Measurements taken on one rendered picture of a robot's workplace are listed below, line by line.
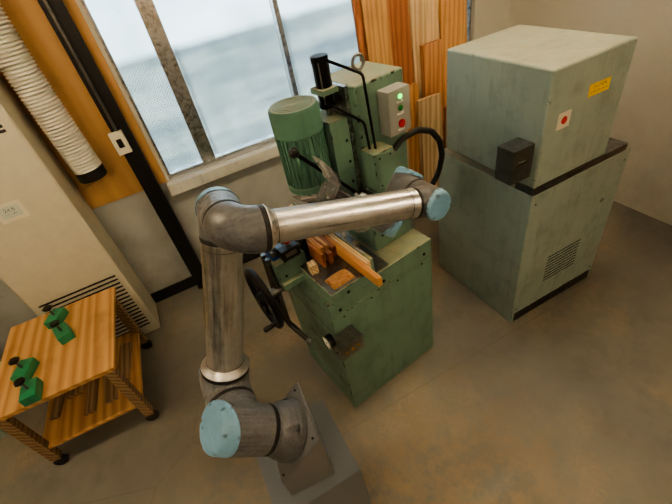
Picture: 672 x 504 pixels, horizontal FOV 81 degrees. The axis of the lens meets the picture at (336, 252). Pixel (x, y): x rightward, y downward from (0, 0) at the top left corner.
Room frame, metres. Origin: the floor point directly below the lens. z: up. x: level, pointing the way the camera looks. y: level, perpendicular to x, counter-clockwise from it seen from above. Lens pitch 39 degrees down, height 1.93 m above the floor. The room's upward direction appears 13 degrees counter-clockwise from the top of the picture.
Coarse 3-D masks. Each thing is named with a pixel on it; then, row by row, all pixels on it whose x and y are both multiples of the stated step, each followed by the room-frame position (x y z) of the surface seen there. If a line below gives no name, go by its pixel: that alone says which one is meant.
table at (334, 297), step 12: (336, 264) 1.19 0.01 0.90; (348, 264) 1.17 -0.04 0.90; (300, 276) 1.20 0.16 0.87; (312, 276) 1.15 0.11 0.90; (324, 276) 1.13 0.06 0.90; (360, 276) 1.09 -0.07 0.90; (288, 288) 1.17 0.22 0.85; (324, 288) 1.07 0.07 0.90; (348, 288) 1.05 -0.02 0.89; (360, 288) 1.08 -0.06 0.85; (336, 300) 1.03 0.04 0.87
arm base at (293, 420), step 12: (276, 408) 0.66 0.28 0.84; (288, 408) 0.66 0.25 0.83; (300, 408) 0.66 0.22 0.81; (276, 420) 0.61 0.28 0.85; (288, 420) 0.62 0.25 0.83; (300, 420) 0.62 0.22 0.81; (276, 432) 0.58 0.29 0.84; (288, 432) 0.59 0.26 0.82; (300, 432) 0.59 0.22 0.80; (276, 444) 0.56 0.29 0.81; (288, 444) 0.56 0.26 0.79; (300, 444) 0.56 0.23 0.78; (264, 456) 0.55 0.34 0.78; (276, 456) 0.55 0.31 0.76; (288, 456) 0.55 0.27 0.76
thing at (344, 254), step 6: (330, 240) 1.30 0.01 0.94; (336, 246) 1.25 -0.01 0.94; (342, 252) 1.20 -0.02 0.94; (348, 252) 1.20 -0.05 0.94; (342, 258) 1.21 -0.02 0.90; (348, 258) 1.17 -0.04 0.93; (354, 258) 1.15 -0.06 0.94; (354, 264) 1.14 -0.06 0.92; (360, 264) 1.11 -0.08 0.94; (360, 270) 1.10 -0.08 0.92; (366, 270) 1.07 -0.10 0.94; (372, 270) 1.06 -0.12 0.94; (366, 276) 1.07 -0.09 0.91; (372, 276) 1.04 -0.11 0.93; (378, 276) 1.03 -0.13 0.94; (378, 282) 1.01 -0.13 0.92
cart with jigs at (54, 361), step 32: (32, 320) 1.72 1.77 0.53; (64, 320) 1.65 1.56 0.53; (96, 320) 1.60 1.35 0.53; (128, 320) 1.79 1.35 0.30; (32, 352) 1.46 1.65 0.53; (64, 352) 1.41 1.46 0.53; (96, 352) 1.36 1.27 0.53; (128, 352) 1.62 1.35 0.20; (0, 384) 1.29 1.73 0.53; (32, 384) 1.20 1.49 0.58; (64, 384) 1.20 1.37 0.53; (96, 384) 1.44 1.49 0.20; (128, 384) 1.27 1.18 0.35; (0, 416) 1.10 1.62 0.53; (64, 416) 1.28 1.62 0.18; (96, 416) 1.24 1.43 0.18; (32, 448) 1.10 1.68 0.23
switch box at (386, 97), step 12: (396, 84) 1.38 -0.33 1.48; (408, 84) 1.36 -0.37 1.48; (384, 96) 1.33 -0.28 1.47; (396, 96) 1.33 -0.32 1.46; (408, 96) 1.35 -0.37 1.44; (384, 108) 1.33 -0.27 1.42; (396, 108) 1.33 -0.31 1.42; (408, 108) 1.35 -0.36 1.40; (384, 120) 1.34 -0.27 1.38; (396, 120) 1.33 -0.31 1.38; (408, 120) 1.35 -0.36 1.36; (384, 132) 1.34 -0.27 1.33; (396, 132) 1.32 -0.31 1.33
